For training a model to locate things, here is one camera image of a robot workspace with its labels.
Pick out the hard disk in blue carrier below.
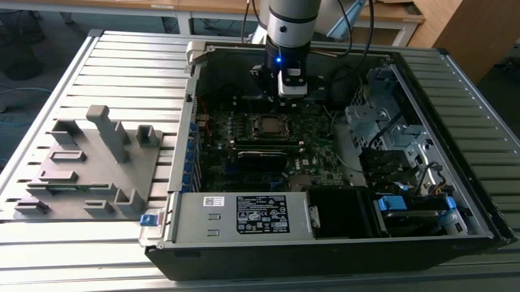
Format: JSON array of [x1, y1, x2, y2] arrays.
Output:
[[374, 194, 460, 240]]

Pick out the black PC case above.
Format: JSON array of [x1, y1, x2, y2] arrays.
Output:
[[138, 41, 519, 282]]

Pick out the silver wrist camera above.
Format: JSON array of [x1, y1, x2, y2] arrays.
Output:
[[277, 60, 309, 99]]

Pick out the metal drive cage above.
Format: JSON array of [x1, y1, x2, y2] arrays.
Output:
[[344, 65, 438, 171]]

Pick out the metal socket cover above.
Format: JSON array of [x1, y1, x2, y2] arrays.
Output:
[[250, 113, 295, 137]]

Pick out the wooden cabinet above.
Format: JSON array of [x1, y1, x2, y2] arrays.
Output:
[[408, 0, 520, 88]]

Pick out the black and coloured wires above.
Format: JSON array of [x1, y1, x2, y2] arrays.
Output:
[[413, 161, 457, 198]]

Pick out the grey plastic bracket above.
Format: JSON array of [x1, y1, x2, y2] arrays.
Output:
[[330, 123, 369, 188]]

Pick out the black graphics card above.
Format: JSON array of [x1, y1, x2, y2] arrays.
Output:
[[237, 150, 290, 172]]

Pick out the grey power supply unit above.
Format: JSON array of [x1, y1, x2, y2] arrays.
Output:
[[160, 191, 322, 244]]

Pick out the black expansion slot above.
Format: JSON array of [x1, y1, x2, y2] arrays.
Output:
[[233, 138, 306, 153]]

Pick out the green RAM stick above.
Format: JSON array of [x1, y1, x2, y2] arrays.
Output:
[[44, 184, 111, 195]]

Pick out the CPU socket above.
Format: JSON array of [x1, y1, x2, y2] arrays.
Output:
[[250, 113, 297, 141]]

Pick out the blue cable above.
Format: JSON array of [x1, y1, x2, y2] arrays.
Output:
[[0, 86, 53, 127]]

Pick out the blue plastic latch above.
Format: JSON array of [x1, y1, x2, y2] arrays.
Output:
[[138, 214, 159, 229]]

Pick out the grey parts rack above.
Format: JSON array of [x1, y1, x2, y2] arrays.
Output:
[[12, 105, 166, 221]]

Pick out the green motherboard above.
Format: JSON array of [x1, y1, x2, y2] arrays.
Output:
[[188, 96, 369, 195]]

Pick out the black waste bin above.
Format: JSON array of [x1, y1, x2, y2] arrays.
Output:
[[0, 9, 47, 82]]

